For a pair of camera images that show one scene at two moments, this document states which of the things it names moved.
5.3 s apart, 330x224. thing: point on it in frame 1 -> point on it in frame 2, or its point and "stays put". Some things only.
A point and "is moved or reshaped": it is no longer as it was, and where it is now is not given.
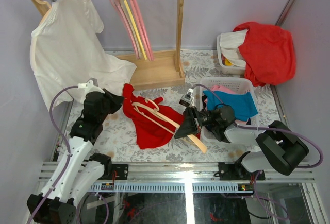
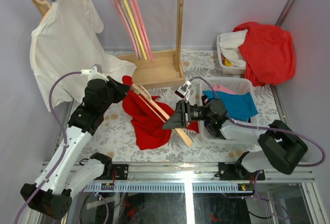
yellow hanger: [141, 43] stays put
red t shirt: [154, 124] is moved or reshaped
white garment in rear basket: [229, 44] stays put
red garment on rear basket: [269, 52] stays put
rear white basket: [228, 69] stays put
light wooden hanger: [151, 106] -> [144, 92]
